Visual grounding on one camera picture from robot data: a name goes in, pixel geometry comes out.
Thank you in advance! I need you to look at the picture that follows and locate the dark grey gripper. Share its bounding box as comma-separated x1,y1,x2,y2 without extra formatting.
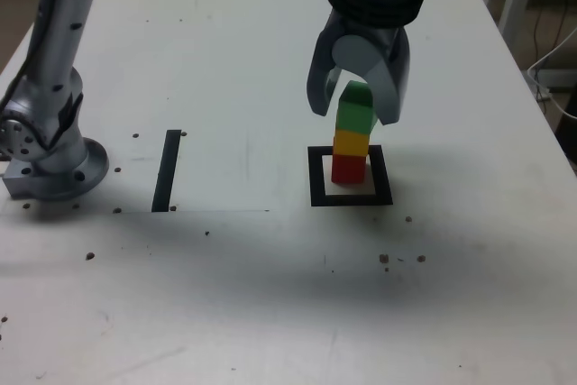
306,13,411,127

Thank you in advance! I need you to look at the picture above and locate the green cube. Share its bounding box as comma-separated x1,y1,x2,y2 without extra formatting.
335,80,380,136

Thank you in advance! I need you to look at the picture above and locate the yellow cube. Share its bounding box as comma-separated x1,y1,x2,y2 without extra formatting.
332,129,371,159

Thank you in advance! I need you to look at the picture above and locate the red cube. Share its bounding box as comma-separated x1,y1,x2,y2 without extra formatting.
331,153,366,186

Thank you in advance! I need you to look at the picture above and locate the black tape square outline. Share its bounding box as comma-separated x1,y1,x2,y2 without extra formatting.
307,144,394,208

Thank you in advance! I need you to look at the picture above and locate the black tape strip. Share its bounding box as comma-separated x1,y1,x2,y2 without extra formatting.
151,129,182,214

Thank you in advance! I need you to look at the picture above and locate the thin black cable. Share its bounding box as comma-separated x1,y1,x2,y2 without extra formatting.
533,5,570,66

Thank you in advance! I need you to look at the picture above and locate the white cable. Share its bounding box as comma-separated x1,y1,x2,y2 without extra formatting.
527,26,577,120

